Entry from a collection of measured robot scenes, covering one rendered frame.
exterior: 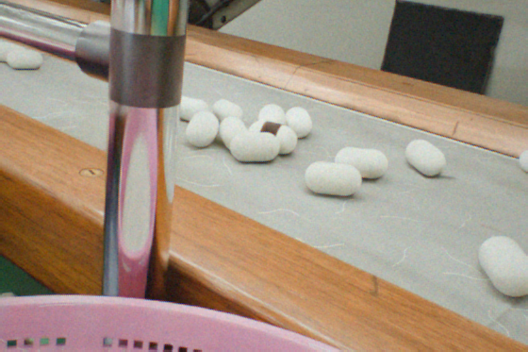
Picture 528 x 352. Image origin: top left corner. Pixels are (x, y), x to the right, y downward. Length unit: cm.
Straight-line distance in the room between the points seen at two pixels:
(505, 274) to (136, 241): 17
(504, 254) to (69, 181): 21
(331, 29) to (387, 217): 238
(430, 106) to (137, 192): 40
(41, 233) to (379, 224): 18
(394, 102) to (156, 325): 41
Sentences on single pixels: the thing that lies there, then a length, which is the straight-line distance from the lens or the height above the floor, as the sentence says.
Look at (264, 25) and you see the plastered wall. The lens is 289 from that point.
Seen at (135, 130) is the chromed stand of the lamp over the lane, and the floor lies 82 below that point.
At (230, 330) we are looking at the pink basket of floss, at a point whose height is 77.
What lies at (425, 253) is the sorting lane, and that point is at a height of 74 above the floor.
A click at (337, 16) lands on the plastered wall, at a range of 269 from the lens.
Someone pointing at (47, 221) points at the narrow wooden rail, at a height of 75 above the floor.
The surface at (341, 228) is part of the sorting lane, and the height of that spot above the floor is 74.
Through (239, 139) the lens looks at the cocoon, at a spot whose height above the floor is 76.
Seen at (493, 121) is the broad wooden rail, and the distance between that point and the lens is 54.
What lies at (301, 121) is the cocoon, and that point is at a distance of 44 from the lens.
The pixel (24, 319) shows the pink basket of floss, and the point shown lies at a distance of 19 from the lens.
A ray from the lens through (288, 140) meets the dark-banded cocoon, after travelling 40.
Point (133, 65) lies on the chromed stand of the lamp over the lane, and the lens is 17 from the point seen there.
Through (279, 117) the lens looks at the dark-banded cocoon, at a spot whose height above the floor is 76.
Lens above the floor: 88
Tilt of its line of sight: 20 degrees down
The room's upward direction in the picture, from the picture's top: 7 degrees clockwise
